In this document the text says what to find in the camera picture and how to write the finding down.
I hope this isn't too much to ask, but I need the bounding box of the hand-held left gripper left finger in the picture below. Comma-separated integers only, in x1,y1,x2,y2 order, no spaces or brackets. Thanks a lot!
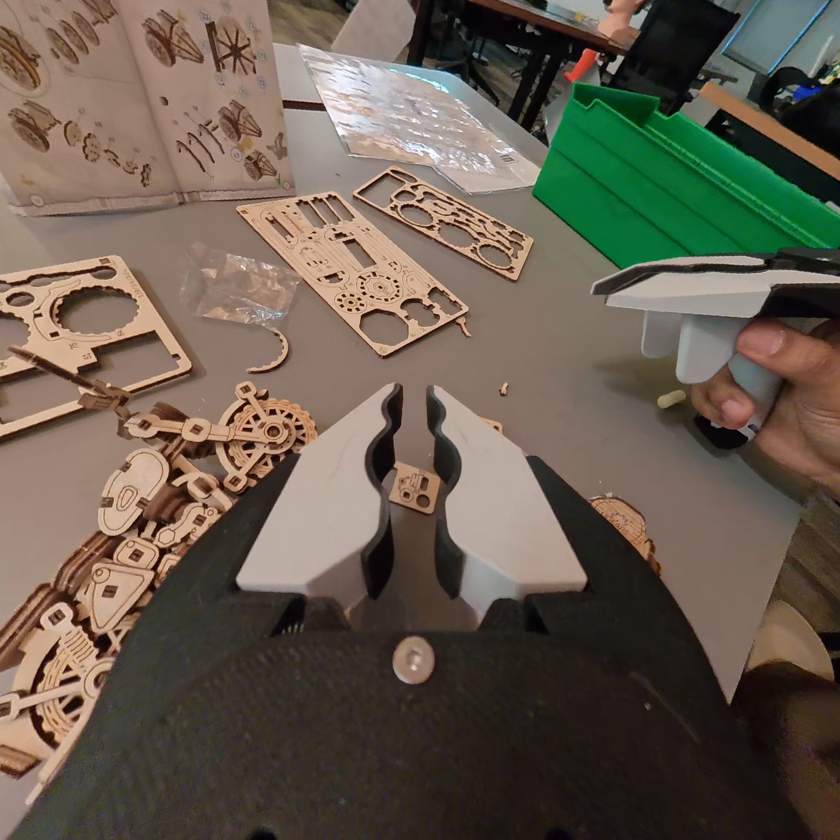
235,382,404,618

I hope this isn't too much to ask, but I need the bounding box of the round wooden piece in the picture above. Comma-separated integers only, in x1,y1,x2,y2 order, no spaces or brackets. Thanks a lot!
588,494,662,577

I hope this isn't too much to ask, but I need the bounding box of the dark wooden rod piece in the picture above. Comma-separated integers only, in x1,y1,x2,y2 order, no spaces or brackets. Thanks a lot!
8,346,133,413

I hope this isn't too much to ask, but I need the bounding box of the green plastic bin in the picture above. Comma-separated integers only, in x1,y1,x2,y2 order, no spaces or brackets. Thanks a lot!
532,82,840,270

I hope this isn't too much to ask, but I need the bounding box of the wooden-top side desk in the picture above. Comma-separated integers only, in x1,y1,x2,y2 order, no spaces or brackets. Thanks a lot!
697,81,840,206

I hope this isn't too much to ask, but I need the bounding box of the open instruction booklet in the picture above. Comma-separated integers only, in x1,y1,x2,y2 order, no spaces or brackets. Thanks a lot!
0,0,295,217

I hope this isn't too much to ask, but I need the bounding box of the person's brown trouser leg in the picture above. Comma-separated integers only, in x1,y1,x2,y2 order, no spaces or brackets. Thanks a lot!
730,661,840,840

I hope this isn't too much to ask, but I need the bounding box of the grey chair back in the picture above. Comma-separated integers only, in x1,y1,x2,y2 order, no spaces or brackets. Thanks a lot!
330,0,418,64

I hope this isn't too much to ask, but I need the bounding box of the wooden-top table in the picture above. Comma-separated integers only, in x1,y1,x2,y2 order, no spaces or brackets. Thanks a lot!
407,0,632,132

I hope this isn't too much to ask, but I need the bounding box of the assembled wooden model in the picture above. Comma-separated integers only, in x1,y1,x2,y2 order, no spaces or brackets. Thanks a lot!
0,381,320,782

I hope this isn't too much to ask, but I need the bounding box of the large clear plastic bag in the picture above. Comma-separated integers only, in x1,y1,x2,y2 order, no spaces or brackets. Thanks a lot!
297,42,542,196

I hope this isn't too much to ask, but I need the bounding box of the hollow wooden puzzle sheet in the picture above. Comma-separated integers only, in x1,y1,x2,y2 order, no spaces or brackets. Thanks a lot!
352,165,534,282

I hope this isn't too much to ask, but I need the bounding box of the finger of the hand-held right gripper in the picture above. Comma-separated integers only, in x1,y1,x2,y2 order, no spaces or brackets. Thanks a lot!
620,255,778,280
591,266,778,386

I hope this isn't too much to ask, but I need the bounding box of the wooden puzzle sheet with gears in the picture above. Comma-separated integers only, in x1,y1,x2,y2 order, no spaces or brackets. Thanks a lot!
236,190,472,358

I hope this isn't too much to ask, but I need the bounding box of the small square wooden piece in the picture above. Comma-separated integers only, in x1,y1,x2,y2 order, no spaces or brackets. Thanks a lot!
388,461,442,515

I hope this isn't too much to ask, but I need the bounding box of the small clear plastic bag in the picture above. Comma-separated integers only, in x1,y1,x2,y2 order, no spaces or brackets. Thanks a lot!
179,240,303,324

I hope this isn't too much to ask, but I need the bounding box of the black bag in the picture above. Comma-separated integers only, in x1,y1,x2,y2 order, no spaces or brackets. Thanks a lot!
760,64,840,140

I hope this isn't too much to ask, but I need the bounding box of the person's right hand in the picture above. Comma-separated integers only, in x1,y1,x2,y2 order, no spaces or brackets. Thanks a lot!
691,322,840,500

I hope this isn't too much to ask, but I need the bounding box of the wide wooden puzzle sheet frame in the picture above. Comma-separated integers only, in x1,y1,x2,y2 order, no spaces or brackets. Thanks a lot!
0,255,193,442

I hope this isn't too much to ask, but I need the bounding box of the person's white shoe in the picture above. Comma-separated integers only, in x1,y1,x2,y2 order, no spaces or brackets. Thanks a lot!
747,598,836,685

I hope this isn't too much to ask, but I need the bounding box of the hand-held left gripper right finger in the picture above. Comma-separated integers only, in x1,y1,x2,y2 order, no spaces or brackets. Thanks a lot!
425,384,588,624

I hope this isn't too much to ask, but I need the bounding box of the black office chair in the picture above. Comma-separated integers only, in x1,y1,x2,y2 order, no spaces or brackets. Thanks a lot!
616,0,744,118

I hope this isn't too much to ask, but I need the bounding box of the curved toothed wooden piece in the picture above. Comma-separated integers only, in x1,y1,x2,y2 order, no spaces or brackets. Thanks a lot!
246,326,290,375

